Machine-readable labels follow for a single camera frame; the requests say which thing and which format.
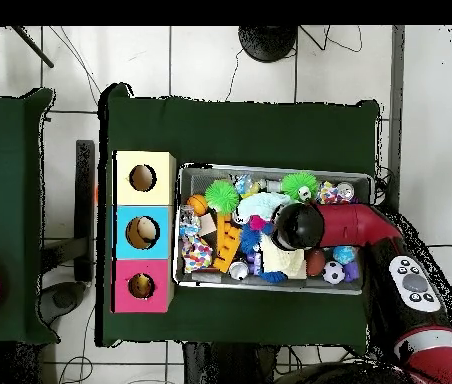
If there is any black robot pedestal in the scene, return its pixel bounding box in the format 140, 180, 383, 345
179, 342, 291, 384

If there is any wooden box with three holes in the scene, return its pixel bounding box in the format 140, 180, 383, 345
112, 149, 179, 315

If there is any green fuzzy monster toy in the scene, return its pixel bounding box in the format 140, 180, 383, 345
280, 171, 320, 201

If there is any black rod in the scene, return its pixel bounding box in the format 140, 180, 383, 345
11, 25, 55, 69

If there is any heart print cloth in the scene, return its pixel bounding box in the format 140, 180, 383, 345
315, 180, 357, 206

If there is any blue globe ball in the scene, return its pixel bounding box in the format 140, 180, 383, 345
333, 244, 358, 266

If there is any black panel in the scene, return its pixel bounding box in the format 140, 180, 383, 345
73, 139, 98, 283

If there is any dark green side tablecloth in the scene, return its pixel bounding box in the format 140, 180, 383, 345
0, 87, 58, 345

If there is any polka dot cloth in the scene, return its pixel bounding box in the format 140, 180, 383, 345
181, 238, 215, 273

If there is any blue spiky ball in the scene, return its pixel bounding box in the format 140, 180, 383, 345
238, 223, 266, 256
259, 270, 290, 286

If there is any small soccer ball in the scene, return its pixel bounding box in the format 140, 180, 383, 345
321, 261, 347, 286

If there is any green spiky ball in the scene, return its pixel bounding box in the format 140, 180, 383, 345
204, 179, 242, 216

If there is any cream waffle cloth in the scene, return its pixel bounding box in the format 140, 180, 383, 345
259, 235, 309, 281

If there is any long black floor cable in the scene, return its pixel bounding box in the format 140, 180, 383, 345
421, 237, 452, 249

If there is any orange toy block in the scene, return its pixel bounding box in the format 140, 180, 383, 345
212, 214, 245, 275

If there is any black round base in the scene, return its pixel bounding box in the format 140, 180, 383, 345
238, 25, 299, 63

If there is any orange mini basketball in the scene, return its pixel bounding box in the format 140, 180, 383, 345
186, 194, 211, 217

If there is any brown toy football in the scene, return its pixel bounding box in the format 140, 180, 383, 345
305, 248, 328, 278

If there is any clear wire mesh bin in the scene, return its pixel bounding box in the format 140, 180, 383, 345
173, 163, 375, 297

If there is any light teal waffle cloth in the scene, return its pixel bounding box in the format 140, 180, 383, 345
235, 191, 293, 225

